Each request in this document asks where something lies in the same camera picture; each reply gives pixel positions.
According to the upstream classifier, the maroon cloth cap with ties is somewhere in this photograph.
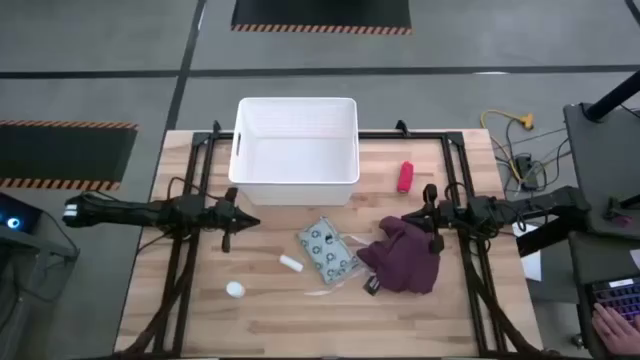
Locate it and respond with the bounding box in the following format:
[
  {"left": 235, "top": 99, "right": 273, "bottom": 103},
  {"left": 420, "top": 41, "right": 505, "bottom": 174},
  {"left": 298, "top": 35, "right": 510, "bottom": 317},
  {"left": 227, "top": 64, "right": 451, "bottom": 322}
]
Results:
[{"left": 304, "top": 215, "right": 442, "bottom": 297}]

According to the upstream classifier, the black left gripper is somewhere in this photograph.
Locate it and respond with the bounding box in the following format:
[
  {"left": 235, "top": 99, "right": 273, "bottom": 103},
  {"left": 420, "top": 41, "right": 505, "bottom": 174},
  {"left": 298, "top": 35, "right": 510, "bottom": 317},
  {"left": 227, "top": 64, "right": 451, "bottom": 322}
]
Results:
[{"left": 201, "top": 187, "right": 262, "bottom": 253}]

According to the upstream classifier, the grey metal cart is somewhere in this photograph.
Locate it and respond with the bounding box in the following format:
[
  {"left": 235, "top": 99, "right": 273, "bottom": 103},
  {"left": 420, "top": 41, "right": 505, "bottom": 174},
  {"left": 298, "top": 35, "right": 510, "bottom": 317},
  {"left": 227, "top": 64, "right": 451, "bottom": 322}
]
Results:
[{"left": 0, "top": 229, "right": 81, "bottom": 360}]

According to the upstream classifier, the dark grey desk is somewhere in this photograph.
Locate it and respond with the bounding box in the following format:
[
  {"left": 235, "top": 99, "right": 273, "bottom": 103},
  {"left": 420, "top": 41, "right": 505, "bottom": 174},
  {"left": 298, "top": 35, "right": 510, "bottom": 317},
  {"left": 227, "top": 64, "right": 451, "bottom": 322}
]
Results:
[{"left": 567, "top": 230, "right": 640, "bottom": 360}]

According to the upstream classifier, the white plastic basket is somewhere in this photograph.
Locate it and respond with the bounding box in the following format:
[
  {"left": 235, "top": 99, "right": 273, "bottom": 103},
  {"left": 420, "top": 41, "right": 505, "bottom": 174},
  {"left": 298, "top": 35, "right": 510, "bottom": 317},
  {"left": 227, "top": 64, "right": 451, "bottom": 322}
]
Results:
[{"left": 228, "top": 96, "right": 361, "bottom": 207}]

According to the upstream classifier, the grey stand base plate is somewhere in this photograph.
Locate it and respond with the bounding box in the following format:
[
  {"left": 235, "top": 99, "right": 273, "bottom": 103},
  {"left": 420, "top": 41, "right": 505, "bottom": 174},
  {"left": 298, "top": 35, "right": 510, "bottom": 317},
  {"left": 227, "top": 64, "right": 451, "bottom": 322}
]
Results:
[{"left": 563, "top": 102, "right": 640, "bottom": 239}]

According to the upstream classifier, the white paper sheet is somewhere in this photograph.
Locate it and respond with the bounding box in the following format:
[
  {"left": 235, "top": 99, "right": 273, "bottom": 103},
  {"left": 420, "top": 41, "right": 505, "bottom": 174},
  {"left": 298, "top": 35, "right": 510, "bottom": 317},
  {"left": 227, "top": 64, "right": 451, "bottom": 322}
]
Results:
[{"left": 511, "top": 222, "right": 543, "bottom": 282}]

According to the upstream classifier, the black hazard-striped floor mat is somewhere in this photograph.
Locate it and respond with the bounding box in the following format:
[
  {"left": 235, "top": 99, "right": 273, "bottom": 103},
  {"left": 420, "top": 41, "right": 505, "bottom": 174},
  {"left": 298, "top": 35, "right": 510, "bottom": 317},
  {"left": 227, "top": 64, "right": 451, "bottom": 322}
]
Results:
[
  {"left": 230, "top": 0, "right": 413, "bottom": 36},
  {"left": 0, "top": 119, "right": 139, "bottom": 192}
]

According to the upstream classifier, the black aluminium table frame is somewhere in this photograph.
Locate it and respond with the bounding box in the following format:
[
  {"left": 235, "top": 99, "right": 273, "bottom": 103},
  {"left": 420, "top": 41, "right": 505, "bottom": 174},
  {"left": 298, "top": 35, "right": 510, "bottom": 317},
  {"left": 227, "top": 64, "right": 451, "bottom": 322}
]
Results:
[{"left": 117, "top": 119, "right": 551, "bottom": 359}]

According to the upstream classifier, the backlit keyboard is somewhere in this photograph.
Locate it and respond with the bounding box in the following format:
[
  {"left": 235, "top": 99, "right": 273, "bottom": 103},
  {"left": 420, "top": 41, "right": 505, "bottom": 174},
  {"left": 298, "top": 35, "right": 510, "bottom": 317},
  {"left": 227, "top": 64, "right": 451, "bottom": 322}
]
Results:
[{"left": 589, "top": 276, "right": 640, "bottom": 326}]

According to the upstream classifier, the red bandage roll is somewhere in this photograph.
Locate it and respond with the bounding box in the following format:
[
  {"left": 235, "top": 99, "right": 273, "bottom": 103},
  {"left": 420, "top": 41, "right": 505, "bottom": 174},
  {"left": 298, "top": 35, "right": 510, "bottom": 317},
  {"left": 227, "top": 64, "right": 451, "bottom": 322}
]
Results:
[{"left": 397, "top": 160, "right": 415, "bottom": 194}]

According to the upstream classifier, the person's hand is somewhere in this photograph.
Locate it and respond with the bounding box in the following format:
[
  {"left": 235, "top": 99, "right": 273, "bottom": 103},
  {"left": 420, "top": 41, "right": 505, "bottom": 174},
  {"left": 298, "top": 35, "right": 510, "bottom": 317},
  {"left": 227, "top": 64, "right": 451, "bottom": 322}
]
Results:
[{"left": 591, "top": 302, "right": 640, "bottom": 357}]

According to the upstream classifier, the patterned grey supply pouch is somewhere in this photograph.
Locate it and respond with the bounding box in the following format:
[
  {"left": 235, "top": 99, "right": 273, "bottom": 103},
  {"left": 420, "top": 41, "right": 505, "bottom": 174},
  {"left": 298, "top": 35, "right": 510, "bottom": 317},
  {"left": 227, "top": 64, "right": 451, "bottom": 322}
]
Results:
[{"left": 297, "top": 215, "right": 362, "bottom": 286}]

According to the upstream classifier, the black power strip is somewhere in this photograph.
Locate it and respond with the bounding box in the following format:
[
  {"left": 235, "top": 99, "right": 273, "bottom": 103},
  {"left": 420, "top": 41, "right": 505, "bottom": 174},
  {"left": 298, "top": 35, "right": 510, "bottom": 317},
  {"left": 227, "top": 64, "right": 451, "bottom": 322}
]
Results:
[{"left": 515, "top": 154, "right": 540, "bottom": 191}]

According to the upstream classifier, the white gauze roll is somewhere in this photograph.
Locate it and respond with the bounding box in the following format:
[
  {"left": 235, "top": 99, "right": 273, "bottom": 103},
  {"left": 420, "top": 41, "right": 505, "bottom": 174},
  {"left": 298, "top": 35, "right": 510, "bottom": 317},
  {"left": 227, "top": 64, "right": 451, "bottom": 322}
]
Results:
[{"left": 278, "top": 254, "right": 305, "bottom": 273}]

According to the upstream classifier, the computer with blue light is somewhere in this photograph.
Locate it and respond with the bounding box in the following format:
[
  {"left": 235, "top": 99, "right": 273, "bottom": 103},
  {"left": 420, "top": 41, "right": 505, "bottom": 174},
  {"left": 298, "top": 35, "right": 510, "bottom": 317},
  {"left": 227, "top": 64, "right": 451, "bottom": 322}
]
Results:
[{"left": 0, "top": 192, "right": 44, "bottom": 235}]

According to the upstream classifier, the black stand pole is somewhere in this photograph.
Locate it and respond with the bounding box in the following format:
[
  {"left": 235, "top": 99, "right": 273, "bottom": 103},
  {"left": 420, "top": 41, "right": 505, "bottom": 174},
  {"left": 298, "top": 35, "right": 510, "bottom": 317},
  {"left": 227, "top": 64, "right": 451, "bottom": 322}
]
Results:
[{"left": 583, "top": 69, "right": 640, "bottom": 123}]

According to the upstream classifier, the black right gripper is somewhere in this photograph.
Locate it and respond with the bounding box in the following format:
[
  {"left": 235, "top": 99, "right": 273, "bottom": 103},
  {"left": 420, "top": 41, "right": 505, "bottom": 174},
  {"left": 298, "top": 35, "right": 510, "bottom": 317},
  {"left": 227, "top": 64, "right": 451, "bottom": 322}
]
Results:
[{"left": 401, "top": 184, "right": 471, "bottom": 254}]

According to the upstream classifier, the yellow extension cable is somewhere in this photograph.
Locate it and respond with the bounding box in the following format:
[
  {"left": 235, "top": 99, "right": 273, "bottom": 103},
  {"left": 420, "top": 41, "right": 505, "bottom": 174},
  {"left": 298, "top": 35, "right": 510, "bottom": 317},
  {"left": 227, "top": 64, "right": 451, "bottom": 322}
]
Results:
[{"left": 479, "top": 109, "right": 535, "bottom": 182}]

